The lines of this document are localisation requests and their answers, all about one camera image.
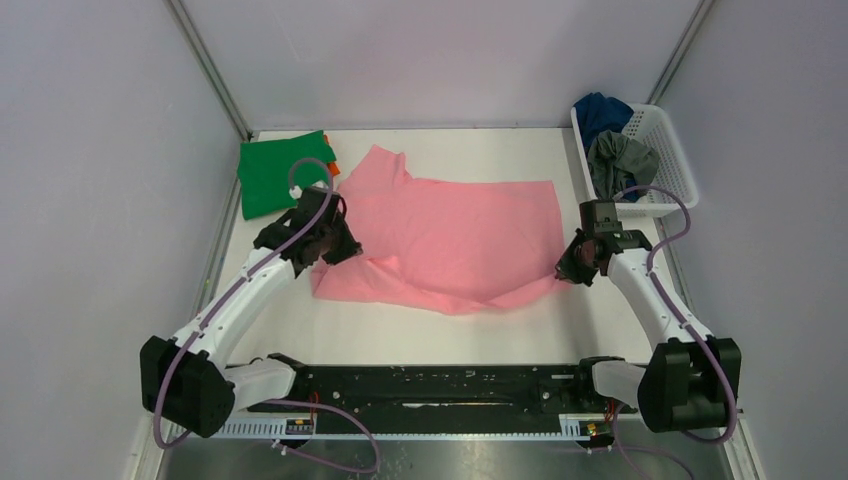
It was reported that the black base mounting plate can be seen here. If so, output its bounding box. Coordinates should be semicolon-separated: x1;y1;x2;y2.
248;362;641;439

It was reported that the dark blue t shirt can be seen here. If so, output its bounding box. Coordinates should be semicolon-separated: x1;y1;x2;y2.
573;92;634;149

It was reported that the orange folded t shirt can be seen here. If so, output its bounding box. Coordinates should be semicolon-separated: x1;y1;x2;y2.
323;134;341;177

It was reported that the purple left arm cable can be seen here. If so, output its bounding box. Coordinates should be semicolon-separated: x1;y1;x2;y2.
152;157;384;475

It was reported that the pink t shirt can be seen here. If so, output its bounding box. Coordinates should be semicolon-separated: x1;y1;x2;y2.
311;146;565;315

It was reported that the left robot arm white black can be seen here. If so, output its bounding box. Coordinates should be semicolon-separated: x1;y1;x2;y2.
140;185;362;438

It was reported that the grey t shirt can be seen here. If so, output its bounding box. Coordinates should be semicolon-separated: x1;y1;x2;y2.
587;130;661;200

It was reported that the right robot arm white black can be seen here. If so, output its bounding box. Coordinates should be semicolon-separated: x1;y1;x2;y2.
555;200;741;439

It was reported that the green folded t shirt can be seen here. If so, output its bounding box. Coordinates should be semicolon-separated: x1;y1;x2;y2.
237;130;337;220

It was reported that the white plastic laundry basket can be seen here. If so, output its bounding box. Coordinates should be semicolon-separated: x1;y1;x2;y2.
570;103;700;219

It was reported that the aluminium frame rail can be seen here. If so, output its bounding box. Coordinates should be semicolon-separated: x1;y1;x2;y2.
146;372;743;444

